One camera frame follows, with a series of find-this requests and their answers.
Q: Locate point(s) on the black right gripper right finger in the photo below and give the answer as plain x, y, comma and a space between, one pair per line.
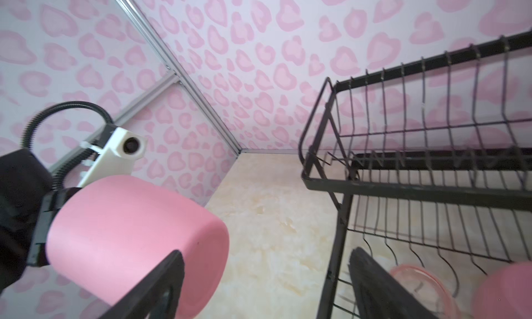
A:
378, 294

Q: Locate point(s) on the pink cup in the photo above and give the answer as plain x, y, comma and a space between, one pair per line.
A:
505, 294
113, 232

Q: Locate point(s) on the black wire dish rack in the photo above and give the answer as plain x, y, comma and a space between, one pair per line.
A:
428, 164

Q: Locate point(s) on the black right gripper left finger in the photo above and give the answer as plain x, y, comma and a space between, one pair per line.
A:
157, 295

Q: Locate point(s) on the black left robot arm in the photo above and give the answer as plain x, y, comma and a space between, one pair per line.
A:
29, 205

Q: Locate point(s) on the pink cup front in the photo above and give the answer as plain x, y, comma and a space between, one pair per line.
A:
113, 232

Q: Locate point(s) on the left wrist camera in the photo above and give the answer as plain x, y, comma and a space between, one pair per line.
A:
118, 149

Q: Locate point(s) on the orange translucent cup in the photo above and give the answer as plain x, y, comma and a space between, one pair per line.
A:
427, 289

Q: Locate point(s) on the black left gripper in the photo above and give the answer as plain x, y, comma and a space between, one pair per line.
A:
50, 207

